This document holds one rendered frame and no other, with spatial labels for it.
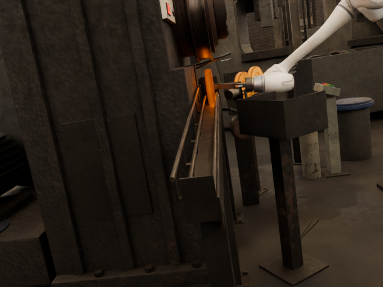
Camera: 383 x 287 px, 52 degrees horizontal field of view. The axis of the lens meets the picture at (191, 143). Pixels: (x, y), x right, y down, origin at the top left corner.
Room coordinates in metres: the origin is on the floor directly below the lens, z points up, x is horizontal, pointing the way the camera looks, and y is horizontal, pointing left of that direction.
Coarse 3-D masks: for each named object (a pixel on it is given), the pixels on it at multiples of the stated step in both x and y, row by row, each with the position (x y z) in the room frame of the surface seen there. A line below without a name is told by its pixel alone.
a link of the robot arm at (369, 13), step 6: (354, 0) 1.82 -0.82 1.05; (360, 0) 1.76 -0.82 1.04; (366, 0) 1.73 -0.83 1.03; (372, 0) 1.71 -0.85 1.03; (378, 0) 1.70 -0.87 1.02; (354, 6) 1.87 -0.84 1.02; (360, 6) 1.79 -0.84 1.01; (366, 6) 1.75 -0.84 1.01; (372, 6) 1.73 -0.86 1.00; (378, 6) 1.72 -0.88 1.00; (360, 12) 1.85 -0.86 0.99; (366, 12) 1.78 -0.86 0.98; (372, 12) 1.76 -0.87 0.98; (378, 12) 1.75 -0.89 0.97; (372, 18) 1.79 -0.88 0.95; (378, 18) 1.77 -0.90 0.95; (378, 24) 1.81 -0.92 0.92
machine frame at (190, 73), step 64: (0, 0) 1.57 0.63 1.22; (64, 0) 1.54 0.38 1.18; (128, 0) 1.49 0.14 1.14; (64, 64) 1.55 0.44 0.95; (128, 64) 1.52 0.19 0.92; (192, 64) 2.24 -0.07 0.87; (64, 128) 1.55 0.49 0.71; (128, 128) 1.52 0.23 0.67; (192, 128) 1.50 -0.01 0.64; (64, 192) 1.53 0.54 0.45; (128, 192) 1.52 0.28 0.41; (64, 256) 1.57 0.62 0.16; (128, 256) 1.51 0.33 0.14; (192, 256) 1.51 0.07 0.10
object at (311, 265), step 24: (264, 96) 1.58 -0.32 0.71; (312, 96) 1.35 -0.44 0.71; (240, 120) 1.50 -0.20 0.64; (264, 120) 1.38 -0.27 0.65; (288, 120) 1.29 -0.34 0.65; (312, 120) 1.35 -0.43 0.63; (288, 144) 1.45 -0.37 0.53; (288, 168) 1.44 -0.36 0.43; (288, 192) 1.44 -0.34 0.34; (288, 216) 1.43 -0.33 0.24; (288, 240) 1.44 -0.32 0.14; (264, 264) 1.51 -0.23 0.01; (288, 264) 1.45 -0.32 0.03; (312, 264) 1.45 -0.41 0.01
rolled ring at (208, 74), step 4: (208, 72) 1.92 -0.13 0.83; (208, 76) 1.90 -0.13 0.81; (212, 76) 2.01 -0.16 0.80; (208, 80) 1.89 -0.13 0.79; (212, 80) 2.02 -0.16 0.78; (208, 84) 1.88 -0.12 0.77; (212, 84) 1.88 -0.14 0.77; (208, 88) 1.88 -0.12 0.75; (212, 88) 1.88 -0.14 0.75; (208, 92) 1.88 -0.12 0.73; (212, 92) 1.88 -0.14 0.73; (208, 96) 1.89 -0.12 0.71; (212, 96) 1.89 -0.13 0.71; (208, 100) 1.90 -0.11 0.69; (212, 100) 1.90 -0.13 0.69; (212, 104) 1.93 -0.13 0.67
